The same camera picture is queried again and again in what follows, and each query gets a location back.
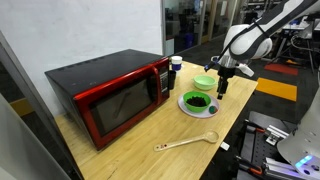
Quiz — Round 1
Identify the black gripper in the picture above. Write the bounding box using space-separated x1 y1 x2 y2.
216 65 237 101

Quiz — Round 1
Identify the dark green bowl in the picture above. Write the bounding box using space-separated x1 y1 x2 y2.
182 90 212 113

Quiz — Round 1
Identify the light green bowl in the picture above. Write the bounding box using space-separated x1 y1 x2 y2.
193 74 218 91

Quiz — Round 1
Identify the white round plate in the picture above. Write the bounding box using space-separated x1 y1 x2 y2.
177 92 221 119

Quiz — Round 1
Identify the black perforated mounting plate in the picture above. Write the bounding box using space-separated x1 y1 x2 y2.
237 110 298 180

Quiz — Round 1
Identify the white paper cup blue band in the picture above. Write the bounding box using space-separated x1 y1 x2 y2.
170 55 184 78

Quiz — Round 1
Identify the small white block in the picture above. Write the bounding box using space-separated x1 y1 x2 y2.
220 141 231 152

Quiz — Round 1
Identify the blue bin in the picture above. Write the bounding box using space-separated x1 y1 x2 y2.
184 32 195 49

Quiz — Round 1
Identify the aluminium extrusion bar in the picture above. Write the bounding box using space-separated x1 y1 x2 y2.
265 124 289 147
263 156 301 180

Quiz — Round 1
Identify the red and black microwave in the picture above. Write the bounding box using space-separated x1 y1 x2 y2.
44 48 171 152

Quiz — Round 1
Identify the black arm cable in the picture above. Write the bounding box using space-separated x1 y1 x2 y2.
203 18 268 73

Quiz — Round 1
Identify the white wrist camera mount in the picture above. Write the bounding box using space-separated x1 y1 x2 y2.
237 63 255 78

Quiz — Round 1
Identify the orange handled clamp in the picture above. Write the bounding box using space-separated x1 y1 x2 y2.
234 155 264 176
244 119 268 134

